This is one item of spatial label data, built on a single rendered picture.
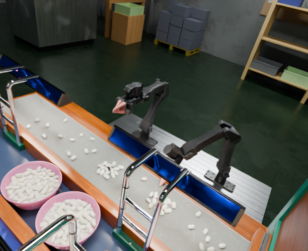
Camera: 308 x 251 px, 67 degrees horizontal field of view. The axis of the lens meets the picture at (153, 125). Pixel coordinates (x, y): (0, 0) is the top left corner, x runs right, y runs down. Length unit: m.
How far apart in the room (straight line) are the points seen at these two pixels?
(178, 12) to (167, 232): 5.48
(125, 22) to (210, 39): 2.29
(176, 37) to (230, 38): 1.37
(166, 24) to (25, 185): 5.51
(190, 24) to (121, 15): 1.63
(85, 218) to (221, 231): 0.64
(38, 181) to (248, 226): 1.07
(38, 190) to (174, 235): 0.69
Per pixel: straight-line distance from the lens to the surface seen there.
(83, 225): 1.15
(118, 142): 1.02
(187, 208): 1.27
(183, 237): 1.18
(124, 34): 5.97
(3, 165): 1.55
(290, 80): 5.44
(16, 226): 1.17
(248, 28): 6.43
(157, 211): 0.85
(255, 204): 1.58
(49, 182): 1.33
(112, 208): 1.17
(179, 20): 6.13
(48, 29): 4.98
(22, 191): 1.30
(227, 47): 6.59
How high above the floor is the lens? 1.72
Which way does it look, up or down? 34 degrees down
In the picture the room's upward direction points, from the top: 12 degrees clockwise
